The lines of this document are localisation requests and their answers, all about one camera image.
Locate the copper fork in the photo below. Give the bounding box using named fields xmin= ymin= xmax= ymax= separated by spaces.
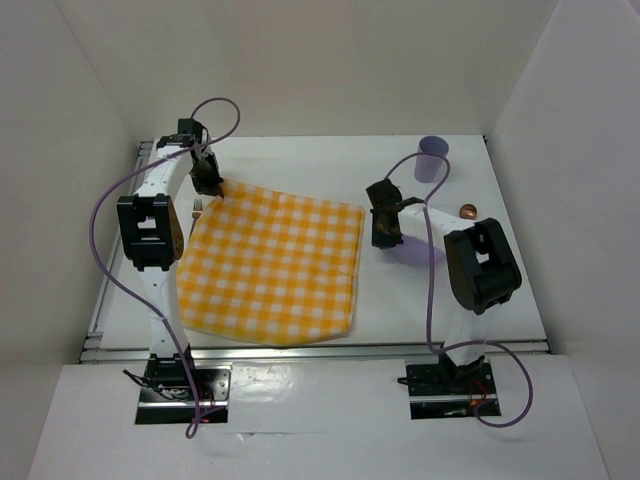
xmin=189 ymin=198 xmax=204 ymax=236

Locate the lilac plastic plate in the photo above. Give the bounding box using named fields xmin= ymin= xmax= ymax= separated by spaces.
xmin=392 ymin=235 xmax=429 ymax=266

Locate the lilac plastic cup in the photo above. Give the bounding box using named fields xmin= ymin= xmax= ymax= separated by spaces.
xmin=414 ymin=136 xmax=449 ymax=183

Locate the yellow checkered cloth napkin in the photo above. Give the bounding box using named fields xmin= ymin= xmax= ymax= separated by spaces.
xmin=177 ymin=180 xmax=365 ymax=346

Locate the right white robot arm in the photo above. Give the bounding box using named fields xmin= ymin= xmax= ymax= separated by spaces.
xmin=366 ymin=179 xmax=522 ymax=392

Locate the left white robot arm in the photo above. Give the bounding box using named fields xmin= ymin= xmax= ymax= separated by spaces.
xmin=117 ymin=118 xmax=224 ymax=399

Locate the copper spoon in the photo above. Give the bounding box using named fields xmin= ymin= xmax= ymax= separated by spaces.
xmin=459 ymin=203 xmax=478 ymax=220

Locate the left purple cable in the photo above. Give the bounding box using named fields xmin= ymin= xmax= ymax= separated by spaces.
xmin=89 ymin=96 xmax=243 ymax=440

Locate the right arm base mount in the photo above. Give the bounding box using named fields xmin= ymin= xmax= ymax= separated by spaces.
xmin=396 ymin=362 xmax=501 ymax=420

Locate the aluminium table frame rail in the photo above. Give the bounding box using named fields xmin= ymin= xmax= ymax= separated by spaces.
xmin=79 ymin=140 xmax=551 ymax=364

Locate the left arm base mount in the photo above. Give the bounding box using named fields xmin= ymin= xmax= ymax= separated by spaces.
xmin=123 ymin=365 xmax=232 ymax=425

